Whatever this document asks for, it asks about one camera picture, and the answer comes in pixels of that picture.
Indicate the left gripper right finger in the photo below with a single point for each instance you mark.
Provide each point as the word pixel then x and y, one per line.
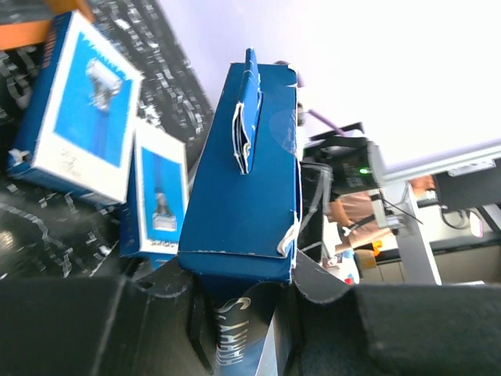
pixel 332 328

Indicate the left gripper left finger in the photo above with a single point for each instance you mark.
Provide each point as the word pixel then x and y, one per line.
pixel 158 325

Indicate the orange wooden three-tier shelf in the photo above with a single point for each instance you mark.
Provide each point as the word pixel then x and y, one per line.
pixel 26 23

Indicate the white Harry's razor box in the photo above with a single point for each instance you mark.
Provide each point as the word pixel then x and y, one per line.
pixel 240 230

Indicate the blue razor box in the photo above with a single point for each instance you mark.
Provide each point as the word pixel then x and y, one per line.
pixel 158 195
pixel 76 133

